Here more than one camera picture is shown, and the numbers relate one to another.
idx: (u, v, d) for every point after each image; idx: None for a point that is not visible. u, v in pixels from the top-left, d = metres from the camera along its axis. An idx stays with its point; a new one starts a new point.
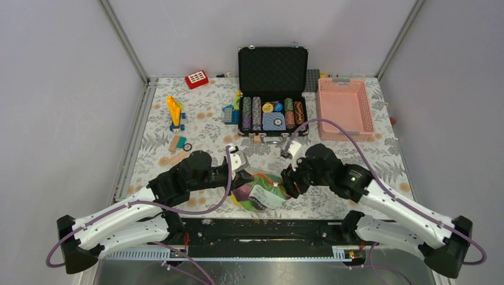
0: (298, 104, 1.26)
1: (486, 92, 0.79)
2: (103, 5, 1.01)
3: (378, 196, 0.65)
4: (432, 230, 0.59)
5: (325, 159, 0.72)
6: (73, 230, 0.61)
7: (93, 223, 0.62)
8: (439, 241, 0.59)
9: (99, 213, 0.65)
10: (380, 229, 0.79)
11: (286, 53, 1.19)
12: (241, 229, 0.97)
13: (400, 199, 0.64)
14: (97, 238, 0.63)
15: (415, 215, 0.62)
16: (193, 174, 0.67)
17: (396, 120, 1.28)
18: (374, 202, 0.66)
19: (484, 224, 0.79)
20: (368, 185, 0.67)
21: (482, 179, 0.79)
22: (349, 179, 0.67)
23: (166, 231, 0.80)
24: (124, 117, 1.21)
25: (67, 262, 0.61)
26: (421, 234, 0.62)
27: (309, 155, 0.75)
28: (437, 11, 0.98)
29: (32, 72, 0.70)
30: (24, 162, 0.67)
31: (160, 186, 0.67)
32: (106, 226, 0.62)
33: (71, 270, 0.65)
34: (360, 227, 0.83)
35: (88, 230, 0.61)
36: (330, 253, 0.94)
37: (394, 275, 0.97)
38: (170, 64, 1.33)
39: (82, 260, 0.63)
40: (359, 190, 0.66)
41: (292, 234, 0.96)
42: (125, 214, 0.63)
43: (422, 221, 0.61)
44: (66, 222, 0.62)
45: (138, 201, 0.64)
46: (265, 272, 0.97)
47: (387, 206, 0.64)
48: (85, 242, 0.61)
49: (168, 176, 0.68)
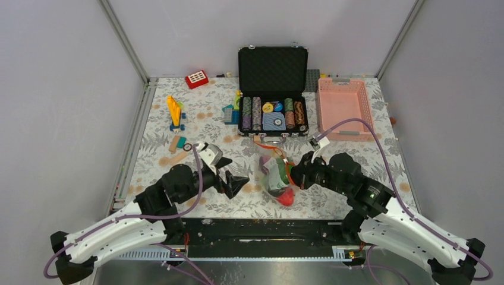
0: (298, 104, 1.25)
1: (485, 91, 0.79)
2: (103, 5, 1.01)
3: (397, 215, 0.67)
4: (447, 252, 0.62)
5: (352, 174, 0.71)
6: (66, 245, 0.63)
7: (83, 238, 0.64)
8: (454, 263, 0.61)
9: (89, 228, 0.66)
10: (386, 236, 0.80)
11: (286, 53, 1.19)
12: (241, 229, 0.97)
13: (417, 219, 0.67)
14: (89, 252, 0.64)
15: (432, 236, 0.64)
16: (175, 188, 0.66)
17: (396, 120, 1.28)
18: (392, 220, 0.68)
19: (484, 224, 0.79)
20: (388, 203, 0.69)
21: (483, 179, 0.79)
22: (369, 196, 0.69)
23: (163, 233, 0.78)
24: (124, 117, 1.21)
25: (60, 276, 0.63)
26: (437, 255, 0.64)
27: (336, 167, 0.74)
28: (436, 11, 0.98)
29: (33, 70, 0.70)
30: (24, 162, 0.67)
31: (147, 200, 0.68)
32: (95, 241, 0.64)
33: (69, 281, 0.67)
34: (364, 230, 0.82)
35: (79, 246, 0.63)
36: (330, 253, 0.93)
37: (394, 276, 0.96)
38: (170, 64, 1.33)
39: (76, 272, 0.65)
40: (378, 208, 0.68)
41: (292, 234, 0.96)
42: (113, 230, 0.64)
43: (439, 242, 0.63)
44: (57, 238, 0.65)
45: (125, 216, 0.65)
46: (265, 272, 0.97)
47: (405, 225, 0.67)
48: (76, 256, 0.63)
49: (154, 189, 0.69)
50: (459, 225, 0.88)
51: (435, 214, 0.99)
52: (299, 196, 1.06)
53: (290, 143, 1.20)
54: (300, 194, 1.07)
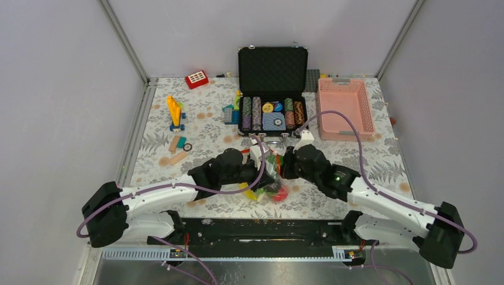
0: (298, 104, 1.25)
1: (486, 92, 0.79)
2: (103, 5, 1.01)
3: (362, 191, 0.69)
4: (415, 218, 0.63)
5: (316, 161, 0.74)
6: (123, 196, 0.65)
7: (141, 194, 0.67)
8: (425, 229, 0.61)
9: (144, 186, 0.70)
10: (377, 226, 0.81)
11: (286, 53, 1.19)
12: (240, 229, 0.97)
13: (381, 192, 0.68)
14: (141, 208, 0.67)
15: (397, 205, 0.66)
16: (226, 168, 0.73)
17: (396, 121, 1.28)
18: (359, 198, 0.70)
19: (484, 225, 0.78)
20: (353, 183, 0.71)
21: (483, 180, 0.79)
22: (334, 179, 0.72)
23: (172, 227, 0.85)
24: (124, 118, 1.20)
25: (101, 232, 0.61)
26: (409, 225, 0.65)
27: (301, 155, 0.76)
28: (437, 12, 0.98)
29: (32, 70, 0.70)
30: (23, 162, 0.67)
31: (198, 176, 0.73)
32: (153, 199, 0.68)
33: (92, 243, 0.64)
34: (358, 225, 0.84)
35: (136, 199, 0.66)
36: (330, 253, 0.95)
37: (394, 276, 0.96)
38: (170, 64, 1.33)
39: (112, 231, 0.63)
40: (343, 189, 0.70)
41: (292, 234, 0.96)
42: (170, 193, 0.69)
43: (406, 211, 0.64)
44: (112, 187, 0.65)
45: (182, 184, 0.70)
46: (265, 272, 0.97)
47: (372, 199, 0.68)
48: (132, 209, 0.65)
49: (202, 172, 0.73)
50: None
51: None
52: (299, 196, 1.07)
53: (290, 144, 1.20)
54: (300, 194, 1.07)
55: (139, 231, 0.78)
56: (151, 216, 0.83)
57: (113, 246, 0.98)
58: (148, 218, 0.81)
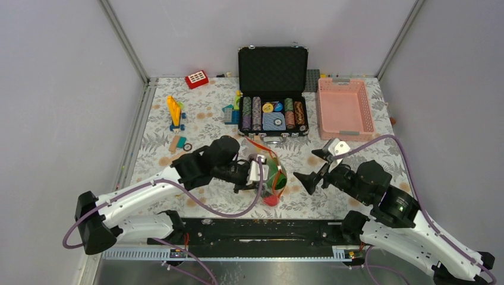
0: (298, 104, 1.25)
1: (486, 92, 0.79)
2: (103, 5, 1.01)
3: (423, 229, 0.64)
4: (465, 267, 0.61)
5: (382, 186, 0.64)
6: (98, 205, 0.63)
7: (117, 199, 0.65)
8: (469, 278, 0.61)
9: (122, 190, 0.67)
10: (388, 240, 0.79)
11: (286, 53, 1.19)
12: (241, 229, 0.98)
13: (443, 235, 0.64)
14: (122, 214, 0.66)
15: (452, 251, 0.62)
16: (221, 155, 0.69)
17: (396, 121, 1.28)
18: (415, 234, 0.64)
19: (484, 225, 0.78)
20: (415, 217, 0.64)
21: (484, 179, 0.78)
22: (397, 209, 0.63)
23: (171, 227, 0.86)
24: (124, 118, 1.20)
25: (88, 243, 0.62)
26: (451, 266, 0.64)
27: (365, 177, 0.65)
28: (436, 12, 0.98)
29: (32, 70, 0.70)
30: (24, 161, 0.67)
31: (183, 167, 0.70)
32: (131, 202, 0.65)
33: (85, 250, 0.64)
34: (367, 233, 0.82)
35: (113, 206, 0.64)
36: (329, 253, 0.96)
37: (395, 276, 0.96)
38: (170, 64, 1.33)
39: (101, 239, 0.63)
40: (406, 222, 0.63)
41: (292, 234, 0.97)
42: (150, 192, 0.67)
43: (459, 257, 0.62)
44: (90, 198, 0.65)
45: (164, 179, 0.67)
46: (265, 272, 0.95)
47: (431, 240, 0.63)
48: (110, 217, 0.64)
49: (191, 158, 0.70)
50: (457, 224, 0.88)
51: (435, 214, 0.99)
52: (299, 196, 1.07)
53: (291, 144, 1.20)
54: (300, 194, 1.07)
55: (138, 233, 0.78)
56: (150, 218, 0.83)
57: (113, 246, 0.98)
58: (146, 221, 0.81)
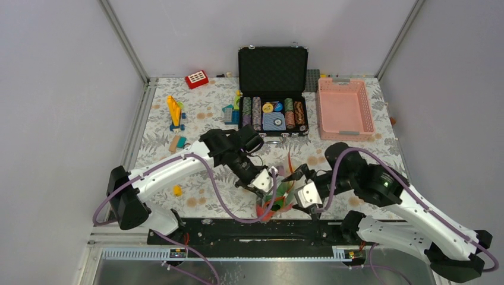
0: (298, 104, 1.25)
1: (485, 92, 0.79)
2: (103, 5, 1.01)
3: (410, 206, 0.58)
4: (458, 245, 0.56)
5: (349, 160, 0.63)
6: (131, 179, 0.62)
7: (150, 173, 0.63)
8: (464, 257, 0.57)
9: (154, 164, 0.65)
10: (383, 232, 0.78)
11: (286, 53, 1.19)
12: (241, 229, 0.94)
13: (432, 212, 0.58)
14: (154, 188, 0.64)
15: (443, 228, 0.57)
16: (251, 137, 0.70)
17: (396, 120, 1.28)
18: (403, 211, 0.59)
19: (484, 225, 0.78)
20: (402, 195, 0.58)
21: (483, 179, 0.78)
22: (381, 183, 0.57)
23: (175, 222, 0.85)
24: (124, 117, 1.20)
25: (123, 217, 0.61)
26: (444, 246, 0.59)
27: (330, 155, 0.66)
28: (436, 12, 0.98)
29: (33, 71, 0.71)
30: (24, 161, 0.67)
31: (212, 140, 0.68)
32: (164, 176, 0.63)
33: (120, 226, 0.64)
34: (362, 229, 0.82)
35: (147, 180, 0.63)
36: (330, 253, 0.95)
37: (394, 275, 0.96)
38: (170, 64, 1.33)
39: (136, 214, 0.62)
40: (391, 198, 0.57)
41: (292, 234, 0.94)
42: (180, 165, 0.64)
43: (451, 235, 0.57)
44: (123, 172, 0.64)
45: (194, 154, 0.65)
46: (265, 272, 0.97)
47: (419, 217, 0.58)
48: (143, 190, 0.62)
49: (219, 133, 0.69)
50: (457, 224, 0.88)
51: None
52: None
53: (290, 144, 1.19)
54: None
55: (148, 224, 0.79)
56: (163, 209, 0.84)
57: (113, 246, 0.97)
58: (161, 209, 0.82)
